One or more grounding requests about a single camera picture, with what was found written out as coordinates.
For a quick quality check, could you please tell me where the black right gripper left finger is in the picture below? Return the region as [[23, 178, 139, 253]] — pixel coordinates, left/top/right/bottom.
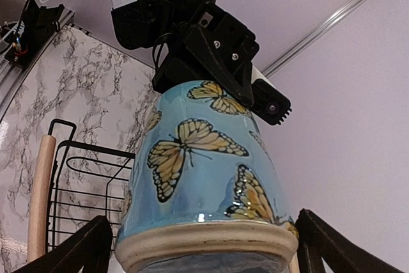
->
[[16, 215, 112, 273]]

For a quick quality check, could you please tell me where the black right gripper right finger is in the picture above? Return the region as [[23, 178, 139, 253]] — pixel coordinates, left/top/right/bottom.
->
[[295, 209, 400, 273]]

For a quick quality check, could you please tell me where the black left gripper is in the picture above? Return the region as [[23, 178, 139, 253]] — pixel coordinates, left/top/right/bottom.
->
[[153, 2, 259, 105]]

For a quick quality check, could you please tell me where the black wire dish rack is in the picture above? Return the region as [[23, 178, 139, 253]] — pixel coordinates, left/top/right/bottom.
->
[[27, 118, 135, 261]]

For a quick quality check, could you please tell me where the blue handled mug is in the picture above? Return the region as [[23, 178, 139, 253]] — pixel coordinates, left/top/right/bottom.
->
[[115, 81, 298, 272]]

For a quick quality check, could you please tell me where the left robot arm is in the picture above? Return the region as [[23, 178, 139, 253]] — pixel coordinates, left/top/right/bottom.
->
[[111, 0, 259, 107]]

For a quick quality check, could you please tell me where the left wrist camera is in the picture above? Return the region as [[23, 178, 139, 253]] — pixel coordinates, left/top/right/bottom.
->
[[251, 66, 292, 125]]

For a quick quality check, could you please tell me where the left aluminium frame post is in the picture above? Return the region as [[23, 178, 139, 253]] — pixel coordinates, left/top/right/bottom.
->
[[261, 0, 367, 77]]

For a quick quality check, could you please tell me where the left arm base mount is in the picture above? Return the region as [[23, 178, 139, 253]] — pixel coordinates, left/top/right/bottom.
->
[[5, 0, 65, 70]]

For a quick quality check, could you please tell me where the aluminium front rail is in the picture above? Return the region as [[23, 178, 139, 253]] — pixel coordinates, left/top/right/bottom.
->
[[1, 0, 74, 117]]

